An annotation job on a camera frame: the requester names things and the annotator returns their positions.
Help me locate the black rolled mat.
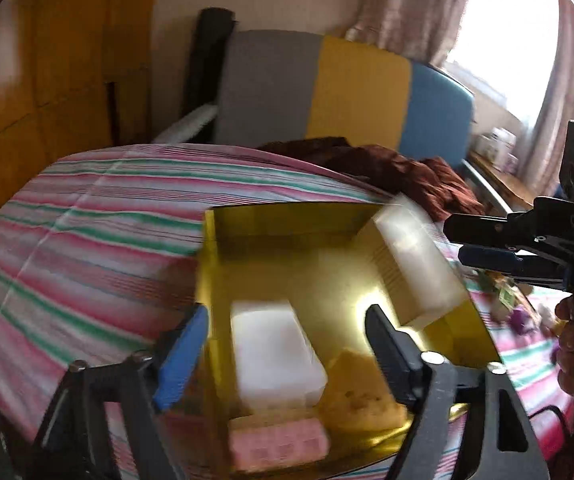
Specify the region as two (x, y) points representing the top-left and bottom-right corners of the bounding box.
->
(180, 6), (237, 118)

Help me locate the dark red cloth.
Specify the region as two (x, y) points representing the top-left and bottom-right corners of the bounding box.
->
(260, 136), (484, 222)

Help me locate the striped pink green bedsheet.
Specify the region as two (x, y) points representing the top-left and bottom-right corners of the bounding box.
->
(0, 142), (574, 480)

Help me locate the pink hair roller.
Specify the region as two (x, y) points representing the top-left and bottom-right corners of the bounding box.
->
(228, 415), (330, 472)

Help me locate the pink patterned curtain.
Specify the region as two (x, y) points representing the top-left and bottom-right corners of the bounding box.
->
(345, 0), (574, 195)

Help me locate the white box on shelf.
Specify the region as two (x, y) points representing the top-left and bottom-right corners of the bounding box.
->
(474, 128), (517, 170)

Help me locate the wooden side shelf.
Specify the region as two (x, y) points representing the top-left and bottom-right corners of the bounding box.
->
(467, 152), (535, 211)

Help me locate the gold metal tray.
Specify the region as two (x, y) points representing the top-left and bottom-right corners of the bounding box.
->
(196, 203), (498, 479)

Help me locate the cream medicine box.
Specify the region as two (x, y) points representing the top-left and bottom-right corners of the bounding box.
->
(355, 195), (469, 330)

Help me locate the wooden wardrobe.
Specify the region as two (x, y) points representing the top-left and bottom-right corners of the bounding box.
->
(0, 0), (153, 207)

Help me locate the yellow sponge with holes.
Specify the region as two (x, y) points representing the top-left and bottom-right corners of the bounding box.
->
(316, 349), (407, 434)

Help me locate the white soap block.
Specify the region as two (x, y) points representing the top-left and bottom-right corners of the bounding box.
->
(230, 301), (327, 413)

